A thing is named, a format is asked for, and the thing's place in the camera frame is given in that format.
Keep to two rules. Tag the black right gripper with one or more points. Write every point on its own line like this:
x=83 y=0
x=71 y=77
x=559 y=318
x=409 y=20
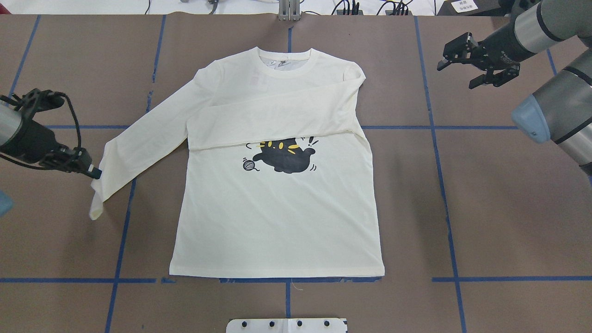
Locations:
x=503 y=47

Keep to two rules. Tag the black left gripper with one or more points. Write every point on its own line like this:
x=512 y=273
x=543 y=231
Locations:
x=32 y=141

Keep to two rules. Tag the white long-sleeve cat shirt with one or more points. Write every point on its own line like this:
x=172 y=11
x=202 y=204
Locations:
x=279 y=178

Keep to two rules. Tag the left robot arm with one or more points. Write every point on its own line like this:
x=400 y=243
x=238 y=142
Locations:
x=27 y=143

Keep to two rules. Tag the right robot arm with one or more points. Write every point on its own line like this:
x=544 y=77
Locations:
x=558 y=111

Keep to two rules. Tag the black box with label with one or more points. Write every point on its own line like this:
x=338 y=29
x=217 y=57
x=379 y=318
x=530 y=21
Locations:
x=486 y=8

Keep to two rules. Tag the aluminium frame post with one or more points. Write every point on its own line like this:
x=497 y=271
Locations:
x=289 y=10

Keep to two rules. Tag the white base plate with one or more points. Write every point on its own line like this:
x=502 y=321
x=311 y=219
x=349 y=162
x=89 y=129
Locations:
x=288 y=325

